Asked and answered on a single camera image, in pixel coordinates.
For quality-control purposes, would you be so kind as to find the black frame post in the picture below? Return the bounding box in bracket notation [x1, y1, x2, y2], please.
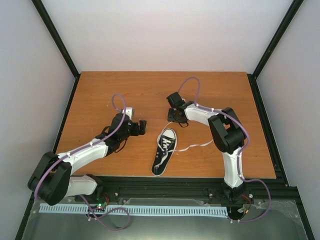
[31, 0, 81, 79]
[251, 0, 305, 79]

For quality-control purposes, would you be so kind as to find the black aluminium frame rail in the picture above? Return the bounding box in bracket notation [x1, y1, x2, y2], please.
[71, 176, 300, 206]

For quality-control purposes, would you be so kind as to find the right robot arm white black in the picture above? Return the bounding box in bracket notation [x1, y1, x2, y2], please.
[166, 92, 248, 201]

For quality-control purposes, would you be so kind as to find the left black frame post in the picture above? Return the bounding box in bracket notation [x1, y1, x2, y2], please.
[31, 0, 81, 79]

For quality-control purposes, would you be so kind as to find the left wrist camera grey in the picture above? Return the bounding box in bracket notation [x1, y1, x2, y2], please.
[124, 107, 135, 119]

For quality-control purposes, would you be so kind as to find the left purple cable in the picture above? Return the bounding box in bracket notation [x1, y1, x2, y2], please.
[33, 93, 132, 230]

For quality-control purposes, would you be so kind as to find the right black frame post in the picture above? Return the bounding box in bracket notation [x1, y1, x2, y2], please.
[251, 0, 305, 79]

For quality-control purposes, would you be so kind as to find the light blue cable duct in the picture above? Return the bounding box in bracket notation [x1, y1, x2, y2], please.
[38, 203, 228, 218]

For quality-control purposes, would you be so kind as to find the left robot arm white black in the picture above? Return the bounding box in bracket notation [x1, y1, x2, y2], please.
[27, 112, 147, 206]

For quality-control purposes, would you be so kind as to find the white shoelace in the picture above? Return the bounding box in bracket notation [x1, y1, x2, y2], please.
[156, 121, 213, 161]

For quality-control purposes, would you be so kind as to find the black white sneaker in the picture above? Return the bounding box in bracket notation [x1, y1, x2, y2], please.
[151, 128, 177, 177]

